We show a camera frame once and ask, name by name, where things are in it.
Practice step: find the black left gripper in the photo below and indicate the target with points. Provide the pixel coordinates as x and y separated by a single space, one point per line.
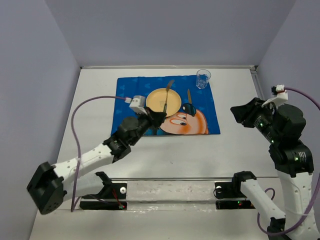
155 119

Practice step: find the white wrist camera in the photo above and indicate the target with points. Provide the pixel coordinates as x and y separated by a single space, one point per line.
280 96
137 104

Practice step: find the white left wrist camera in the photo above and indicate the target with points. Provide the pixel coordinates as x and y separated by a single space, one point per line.
137 104

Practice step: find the yellow plate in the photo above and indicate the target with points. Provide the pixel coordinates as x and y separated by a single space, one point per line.
156 100

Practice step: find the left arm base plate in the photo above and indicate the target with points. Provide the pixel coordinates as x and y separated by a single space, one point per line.
112 198

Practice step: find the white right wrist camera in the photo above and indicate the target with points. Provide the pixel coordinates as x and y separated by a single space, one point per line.
280 96

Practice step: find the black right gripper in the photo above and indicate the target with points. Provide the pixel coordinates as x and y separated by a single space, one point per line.
244 113

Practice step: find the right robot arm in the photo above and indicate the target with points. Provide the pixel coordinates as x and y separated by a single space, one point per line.
294 166

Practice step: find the aluminium table edge rail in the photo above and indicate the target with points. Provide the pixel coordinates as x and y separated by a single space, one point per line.
250 67

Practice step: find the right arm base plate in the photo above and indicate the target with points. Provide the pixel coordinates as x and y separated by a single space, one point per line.
229 199

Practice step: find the gold fork dark handle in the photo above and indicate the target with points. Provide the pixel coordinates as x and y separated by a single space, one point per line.
168 87

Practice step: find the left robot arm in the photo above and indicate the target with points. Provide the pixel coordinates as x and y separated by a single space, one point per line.
48 187

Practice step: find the gold knife dark handle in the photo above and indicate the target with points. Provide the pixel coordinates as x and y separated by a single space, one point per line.
188 107

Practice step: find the clear plastic cup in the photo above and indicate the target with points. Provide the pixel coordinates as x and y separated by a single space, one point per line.
202 78

